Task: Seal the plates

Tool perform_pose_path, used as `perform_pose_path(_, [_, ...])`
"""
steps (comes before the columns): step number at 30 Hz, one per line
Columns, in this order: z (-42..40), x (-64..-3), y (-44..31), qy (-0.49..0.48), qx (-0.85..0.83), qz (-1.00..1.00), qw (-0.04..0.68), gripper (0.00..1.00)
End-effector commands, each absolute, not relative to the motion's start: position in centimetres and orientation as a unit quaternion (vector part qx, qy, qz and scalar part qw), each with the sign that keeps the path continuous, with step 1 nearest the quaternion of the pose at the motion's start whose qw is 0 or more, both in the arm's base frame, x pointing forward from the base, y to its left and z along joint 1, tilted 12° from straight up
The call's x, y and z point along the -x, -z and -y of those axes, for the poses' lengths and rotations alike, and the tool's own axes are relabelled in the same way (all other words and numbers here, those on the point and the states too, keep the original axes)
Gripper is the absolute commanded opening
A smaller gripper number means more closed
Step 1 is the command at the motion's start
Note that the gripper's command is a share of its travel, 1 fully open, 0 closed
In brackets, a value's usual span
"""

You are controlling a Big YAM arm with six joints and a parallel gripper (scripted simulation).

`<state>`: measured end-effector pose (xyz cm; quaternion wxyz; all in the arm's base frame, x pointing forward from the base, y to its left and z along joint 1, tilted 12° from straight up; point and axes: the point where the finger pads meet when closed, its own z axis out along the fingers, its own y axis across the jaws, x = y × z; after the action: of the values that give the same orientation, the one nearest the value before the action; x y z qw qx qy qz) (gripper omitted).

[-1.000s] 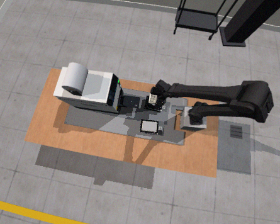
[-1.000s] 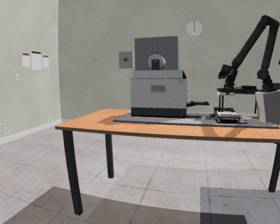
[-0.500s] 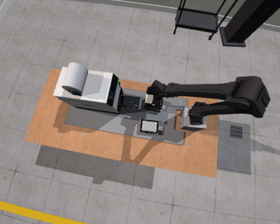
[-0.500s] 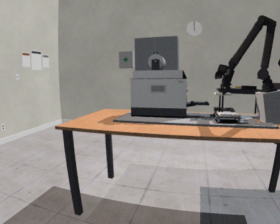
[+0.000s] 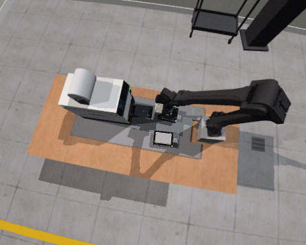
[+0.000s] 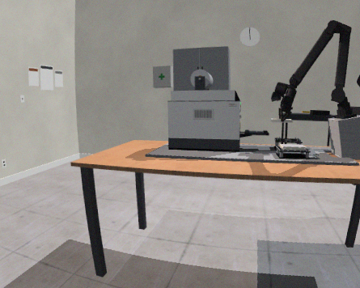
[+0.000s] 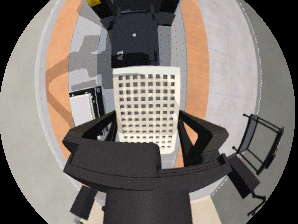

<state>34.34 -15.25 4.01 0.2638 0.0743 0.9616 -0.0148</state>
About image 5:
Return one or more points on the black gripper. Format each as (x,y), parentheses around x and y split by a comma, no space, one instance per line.
(167,111)

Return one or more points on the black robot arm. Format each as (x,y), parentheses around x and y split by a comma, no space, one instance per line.
(262,100)

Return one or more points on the white roll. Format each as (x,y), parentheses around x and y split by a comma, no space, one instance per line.
(82,84)

